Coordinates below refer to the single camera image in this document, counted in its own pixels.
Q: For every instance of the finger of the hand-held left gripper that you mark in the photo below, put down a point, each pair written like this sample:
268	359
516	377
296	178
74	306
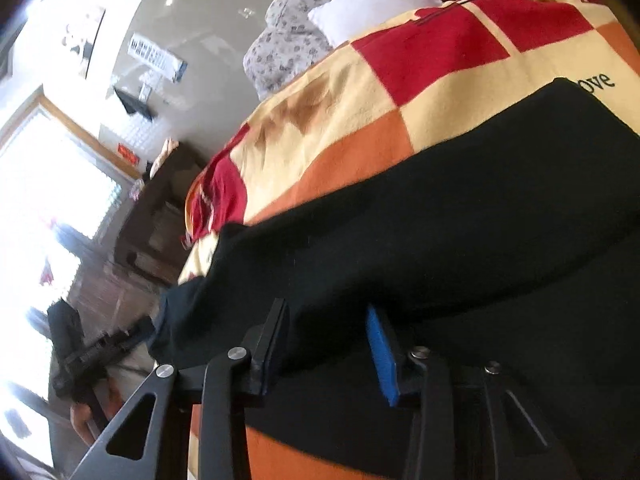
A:
120	337

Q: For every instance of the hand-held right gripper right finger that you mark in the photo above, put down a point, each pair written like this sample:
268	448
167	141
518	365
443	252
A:
382	360

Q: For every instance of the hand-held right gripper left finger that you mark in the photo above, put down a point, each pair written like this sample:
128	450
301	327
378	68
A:
274	345

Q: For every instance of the black pants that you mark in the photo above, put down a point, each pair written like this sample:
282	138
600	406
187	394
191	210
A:
450	220

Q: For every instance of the person's left hand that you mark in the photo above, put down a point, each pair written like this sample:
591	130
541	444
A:
84	422

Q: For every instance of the dark wooden cabinet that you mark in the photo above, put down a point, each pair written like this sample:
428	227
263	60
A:
160	210

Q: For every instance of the wood-framed window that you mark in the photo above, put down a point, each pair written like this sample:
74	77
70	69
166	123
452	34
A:
45	195

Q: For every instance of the red orange checkered blanket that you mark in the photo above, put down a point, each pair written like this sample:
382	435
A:
380	90

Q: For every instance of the floral grey pillow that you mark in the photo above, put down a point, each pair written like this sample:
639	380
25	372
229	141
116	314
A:
287	35

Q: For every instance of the white pillow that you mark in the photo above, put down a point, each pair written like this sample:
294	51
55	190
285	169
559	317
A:
372	7

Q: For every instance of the small red wall sign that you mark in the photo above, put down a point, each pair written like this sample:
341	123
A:
128	155

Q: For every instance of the white wall poster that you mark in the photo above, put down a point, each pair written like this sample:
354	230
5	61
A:
156	56

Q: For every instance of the white wall picture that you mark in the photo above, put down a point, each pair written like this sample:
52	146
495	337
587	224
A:
70	30

